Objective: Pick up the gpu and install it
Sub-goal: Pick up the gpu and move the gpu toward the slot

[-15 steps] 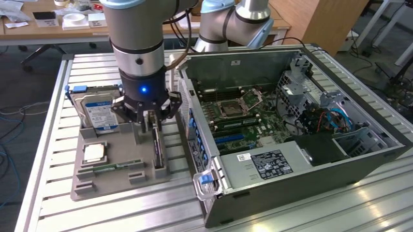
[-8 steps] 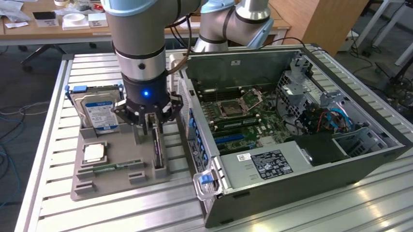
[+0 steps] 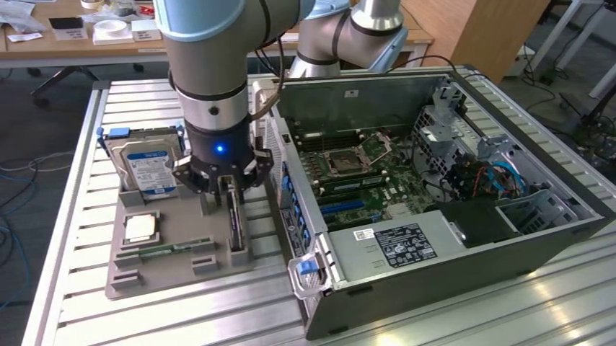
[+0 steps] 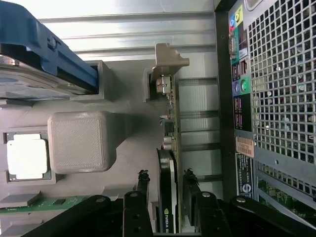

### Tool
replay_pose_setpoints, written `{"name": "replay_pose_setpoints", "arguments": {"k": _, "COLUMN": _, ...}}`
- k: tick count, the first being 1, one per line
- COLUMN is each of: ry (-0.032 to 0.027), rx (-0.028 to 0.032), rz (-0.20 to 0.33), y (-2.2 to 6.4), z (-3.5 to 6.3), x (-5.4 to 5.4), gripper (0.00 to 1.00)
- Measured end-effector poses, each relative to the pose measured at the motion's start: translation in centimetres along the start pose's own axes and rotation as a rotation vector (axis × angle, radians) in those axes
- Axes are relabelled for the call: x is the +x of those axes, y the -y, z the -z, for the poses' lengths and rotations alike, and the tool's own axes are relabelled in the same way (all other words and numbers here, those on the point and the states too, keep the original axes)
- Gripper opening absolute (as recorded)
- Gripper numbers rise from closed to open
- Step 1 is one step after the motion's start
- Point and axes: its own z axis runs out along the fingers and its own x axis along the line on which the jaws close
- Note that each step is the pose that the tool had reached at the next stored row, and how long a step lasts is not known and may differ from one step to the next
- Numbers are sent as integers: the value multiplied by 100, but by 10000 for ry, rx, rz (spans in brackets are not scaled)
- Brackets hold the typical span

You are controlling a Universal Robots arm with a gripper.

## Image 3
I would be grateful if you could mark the grey parts rack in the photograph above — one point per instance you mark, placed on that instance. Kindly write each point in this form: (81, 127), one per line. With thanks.
(184, 230)

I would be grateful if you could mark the beige tape roll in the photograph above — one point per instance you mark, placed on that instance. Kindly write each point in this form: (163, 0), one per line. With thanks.
(90, 3)

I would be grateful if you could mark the blue case latch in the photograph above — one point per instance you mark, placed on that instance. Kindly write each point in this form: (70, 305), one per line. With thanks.
(308, 268)

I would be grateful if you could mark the low-profile Nvidia graphics card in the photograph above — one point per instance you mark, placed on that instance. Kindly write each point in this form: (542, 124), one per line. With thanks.
(234, 223)

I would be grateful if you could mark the silver CPU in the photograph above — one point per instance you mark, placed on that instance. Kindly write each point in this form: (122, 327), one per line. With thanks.
(141, 229)

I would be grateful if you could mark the black and white box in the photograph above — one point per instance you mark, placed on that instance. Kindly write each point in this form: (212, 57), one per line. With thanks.
(69, 29)

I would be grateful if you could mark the wooden desk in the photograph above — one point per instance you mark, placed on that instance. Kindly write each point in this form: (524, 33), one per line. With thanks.
(49, 48)

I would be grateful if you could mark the black office chair base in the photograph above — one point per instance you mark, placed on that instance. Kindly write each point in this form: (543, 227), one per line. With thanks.
(63, 81)

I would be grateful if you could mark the CPU socket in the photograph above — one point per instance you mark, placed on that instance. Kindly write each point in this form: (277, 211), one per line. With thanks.
(344, 160)

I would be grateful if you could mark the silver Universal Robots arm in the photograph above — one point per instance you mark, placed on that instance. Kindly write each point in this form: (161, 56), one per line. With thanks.
(208, 54)

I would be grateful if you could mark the green motherboard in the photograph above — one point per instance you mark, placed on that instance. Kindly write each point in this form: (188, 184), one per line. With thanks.
(400, 187)

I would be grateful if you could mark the open black PC case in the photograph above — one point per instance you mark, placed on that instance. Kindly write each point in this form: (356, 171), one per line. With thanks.
(433, 274)

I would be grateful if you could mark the crumpled clear plastic bag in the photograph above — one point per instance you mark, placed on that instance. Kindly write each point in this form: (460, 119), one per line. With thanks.
(19, 18)

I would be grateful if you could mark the hard disk with blue label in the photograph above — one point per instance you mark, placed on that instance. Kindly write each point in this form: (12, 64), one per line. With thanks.
(145, 169)

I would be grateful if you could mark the small red item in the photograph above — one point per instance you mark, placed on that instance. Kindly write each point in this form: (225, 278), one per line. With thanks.
(146, 11)

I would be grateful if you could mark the black item in clear bag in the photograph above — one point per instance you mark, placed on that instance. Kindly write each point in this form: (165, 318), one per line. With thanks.
(122, 11)

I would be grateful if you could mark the metal drive cage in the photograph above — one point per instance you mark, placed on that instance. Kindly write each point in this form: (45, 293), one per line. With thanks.
(443, 144)

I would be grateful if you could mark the black plastic air shroud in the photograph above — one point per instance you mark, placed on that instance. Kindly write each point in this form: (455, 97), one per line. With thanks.
(476, 223)

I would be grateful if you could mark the white tape roll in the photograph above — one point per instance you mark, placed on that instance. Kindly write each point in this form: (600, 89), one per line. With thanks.
(110, 27)

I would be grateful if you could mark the metal socket cover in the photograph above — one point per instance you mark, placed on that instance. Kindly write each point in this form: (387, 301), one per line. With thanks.
(385, 144)

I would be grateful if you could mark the white table leg frame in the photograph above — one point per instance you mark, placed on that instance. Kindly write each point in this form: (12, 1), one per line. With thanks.
(552, 36)

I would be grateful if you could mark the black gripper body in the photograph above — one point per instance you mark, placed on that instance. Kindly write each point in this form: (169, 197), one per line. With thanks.
(212, 155)

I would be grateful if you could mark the flat white box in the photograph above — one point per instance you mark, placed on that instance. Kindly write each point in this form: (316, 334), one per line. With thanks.
(113, 40)

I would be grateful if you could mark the white card with red print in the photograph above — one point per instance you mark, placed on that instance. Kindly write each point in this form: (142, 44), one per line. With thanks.
(24, 37)

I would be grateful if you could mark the white box with label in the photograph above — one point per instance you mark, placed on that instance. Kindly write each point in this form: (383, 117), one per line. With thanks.
(143, 30)

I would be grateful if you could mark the bare green RAM stick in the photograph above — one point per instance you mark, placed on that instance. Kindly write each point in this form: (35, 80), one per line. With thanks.
(163, 248)

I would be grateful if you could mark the metal disk bay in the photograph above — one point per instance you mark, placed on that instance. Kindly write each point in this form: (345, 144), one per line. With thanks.
(544, 212)

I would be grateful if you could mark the grey power supply unit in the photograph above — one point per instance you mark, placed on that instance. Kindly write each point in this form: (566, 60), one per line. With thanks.
(356, 256)

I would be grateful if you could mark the wooden cabinet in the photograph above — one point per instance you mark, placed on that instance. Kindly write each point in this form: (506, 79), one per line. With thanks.
(491, 36)

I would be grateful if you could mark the dark RAM stick with label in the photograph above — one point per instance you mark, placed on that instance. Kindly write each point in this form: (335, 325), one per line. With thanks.
(352, 184)

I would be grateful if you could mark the blue slot clip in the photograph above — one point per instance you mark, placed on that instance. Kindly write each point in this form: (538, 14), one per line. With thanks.
(294, 209)
(301, 225)
(305, 242)
(288, 178)

